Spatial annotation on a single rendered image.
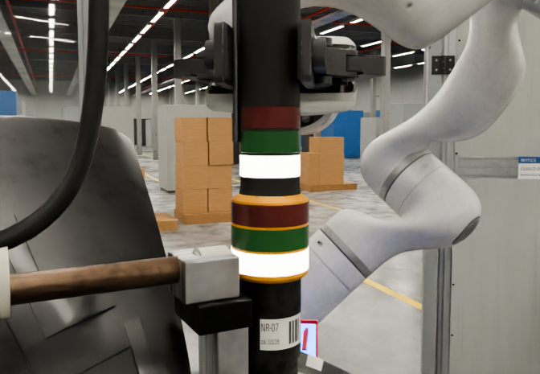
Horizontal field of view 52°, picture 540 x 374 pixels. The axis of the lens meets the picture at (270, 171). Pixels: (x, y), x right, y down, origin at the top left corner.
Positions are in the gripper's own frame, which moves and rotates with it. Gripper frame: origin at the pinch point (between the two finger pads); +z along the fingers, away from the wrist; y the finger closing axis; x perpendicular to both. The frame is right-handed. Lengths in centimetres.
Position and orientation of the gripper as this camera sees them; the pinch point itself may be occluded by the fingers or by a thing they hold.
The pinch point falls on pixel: (267, 55)
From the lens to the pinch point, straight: 30.9
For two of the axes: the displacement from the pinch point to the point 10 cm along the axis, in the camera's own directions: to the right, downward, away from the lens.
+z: -1.3, 0.6, -9.9
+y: -9.9, -0.1, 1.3
